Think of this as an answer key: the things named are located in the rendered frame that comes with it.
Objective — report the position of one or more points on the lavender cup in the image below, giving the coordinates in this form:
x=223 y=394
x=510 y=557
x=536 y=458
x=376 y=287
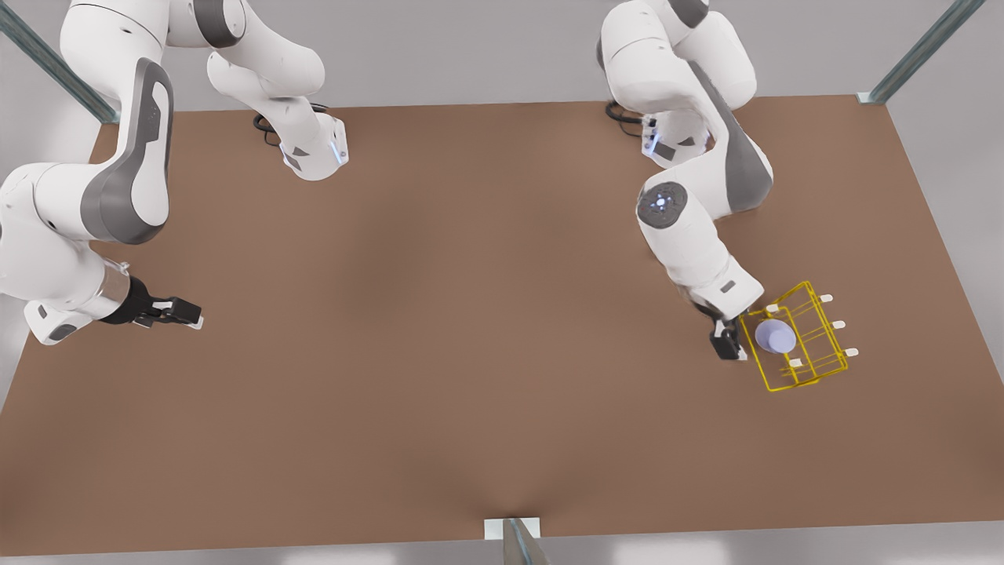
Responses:
x=776 y=337

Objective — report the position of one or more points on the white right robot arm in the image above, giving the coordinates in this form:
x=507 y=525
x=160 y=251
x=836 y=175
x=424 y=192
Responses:
x=118 y=188

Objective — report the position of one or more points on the silver frame post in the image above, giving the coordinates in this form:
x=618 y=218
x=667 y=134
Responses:
x=922 y=51
x=518 y=541
x=55 y=67

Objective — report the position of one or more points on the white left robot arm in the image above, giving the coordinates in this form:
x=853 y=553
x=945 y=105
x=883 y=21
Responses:
x=690 y=227

